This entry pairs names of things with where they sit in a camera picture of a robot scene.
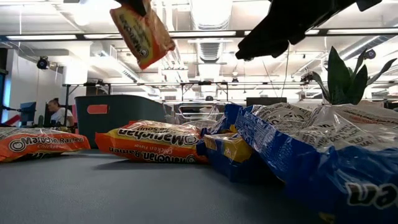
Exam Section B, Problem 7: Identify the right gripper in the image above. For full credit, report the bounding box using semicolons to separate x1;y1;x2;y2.
235;0;383;62

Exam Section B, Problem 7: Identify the orange chicken ramen packet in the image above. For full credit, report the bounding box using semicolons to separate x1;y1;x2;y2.
109;0;176;70
86;105;109;114
95;120;210;165
0;126;91;163

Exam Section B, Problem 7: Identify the black computer monitor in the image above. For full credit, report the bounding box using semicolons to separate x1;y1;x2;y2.
246;97;287;107

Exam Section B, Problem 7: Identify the green potted plant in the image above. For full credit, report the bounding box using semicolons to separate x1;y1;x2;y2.
312;45;398;106

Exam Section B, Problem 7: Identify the clear plastic bin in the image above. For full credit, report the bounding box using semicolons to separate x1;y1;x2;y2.
163;101;233;126

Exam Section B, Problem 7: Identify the teal plastic bin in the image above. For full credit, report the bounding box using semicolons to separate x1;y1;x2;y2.
74;95;167;149

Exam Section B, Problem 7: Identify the person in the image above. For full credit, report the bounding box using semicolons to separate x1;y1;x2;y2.
46;98;75;128

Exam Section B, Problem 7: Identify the blue computer monitor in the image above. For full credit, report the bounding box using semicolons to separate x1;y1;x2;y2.
20;101;37;125

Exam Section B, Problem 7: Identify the red bar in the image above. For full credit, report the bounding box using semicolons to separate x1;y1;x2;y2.
0;105;22;126

